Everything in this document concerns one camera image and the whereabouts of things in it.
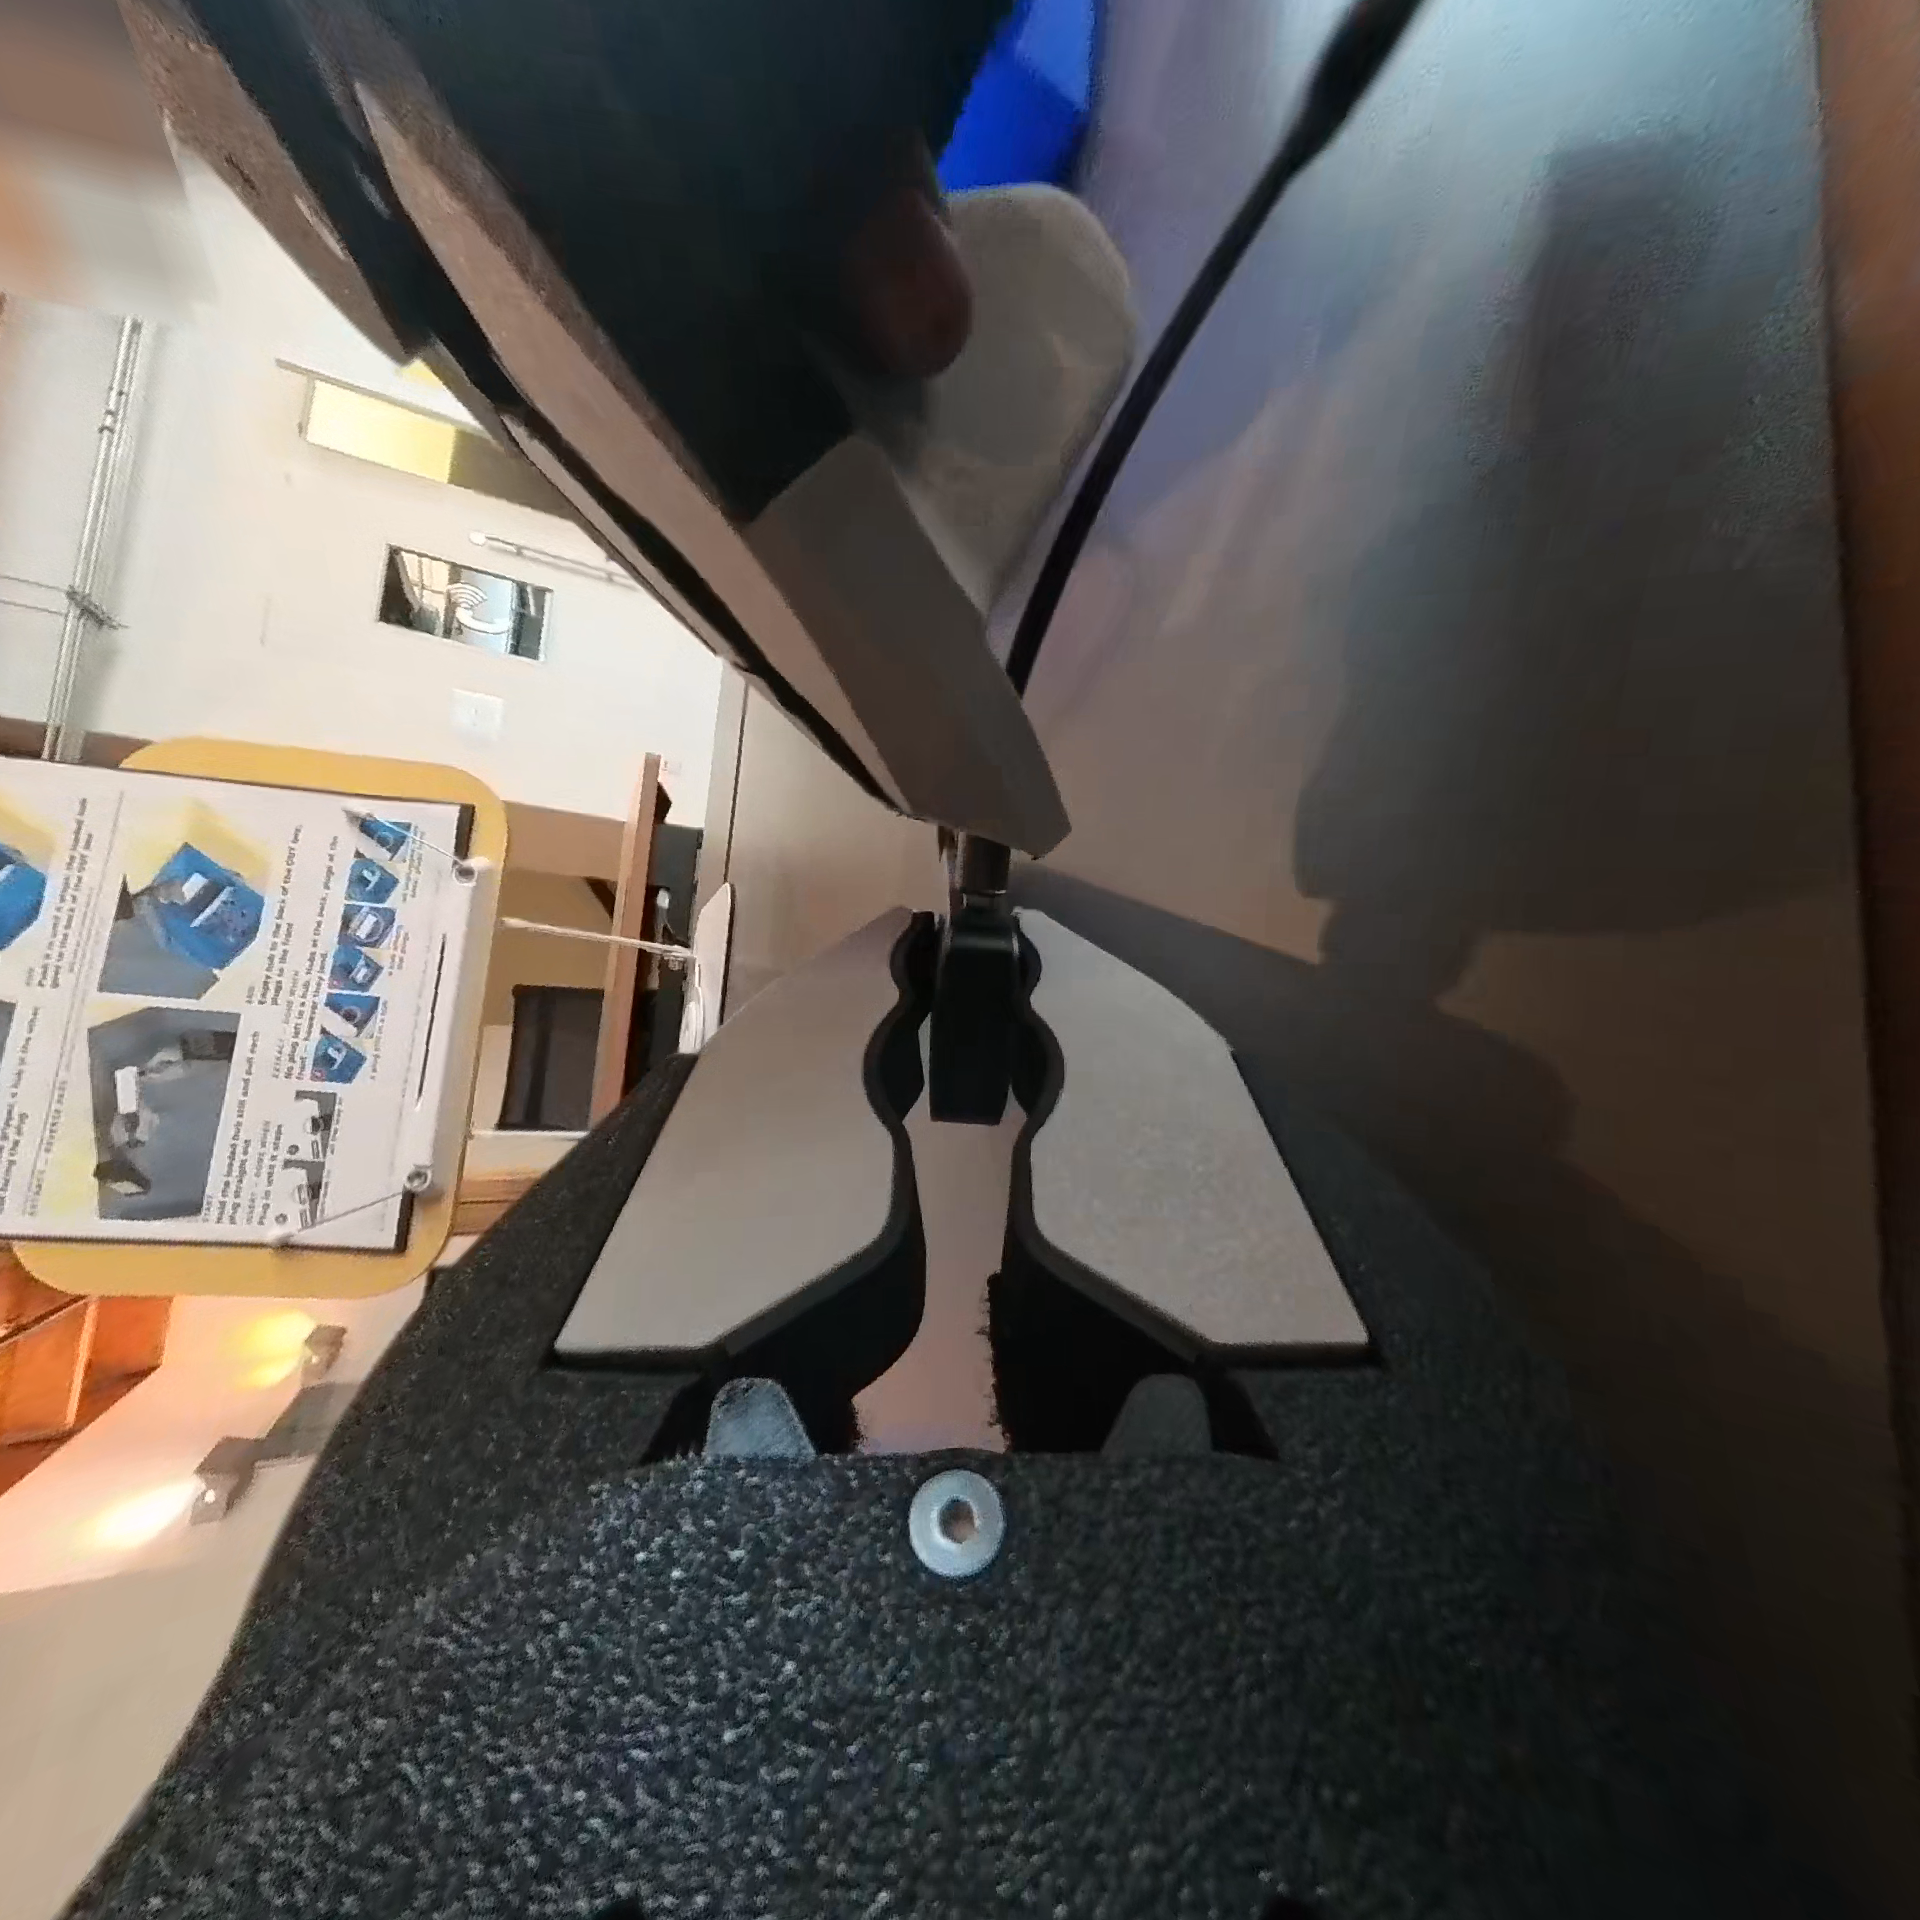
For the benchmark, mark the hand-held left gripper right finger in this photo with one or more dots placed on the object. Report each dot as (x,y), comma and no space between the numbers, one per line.
(1187,1186)

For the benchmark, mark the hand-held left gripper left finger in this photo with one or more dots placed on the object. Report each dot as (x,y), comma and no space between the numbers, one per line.
(736,1186)

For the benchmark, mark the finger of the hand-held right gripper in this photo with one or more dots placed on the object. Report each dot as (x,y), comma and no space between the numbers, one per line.
(571,300)
(931,647)

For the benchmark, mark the black usb hub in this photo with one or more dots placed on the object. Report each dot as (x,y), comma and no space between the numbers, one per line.
(971,1007)

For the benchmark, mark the person's right hand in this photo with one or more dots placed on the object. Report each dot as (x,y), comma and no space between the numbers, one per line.
(906,286)

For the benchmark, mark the instruction sheet on stand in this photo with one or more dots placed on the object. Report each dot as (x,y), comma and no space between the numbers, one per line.
(481,810)

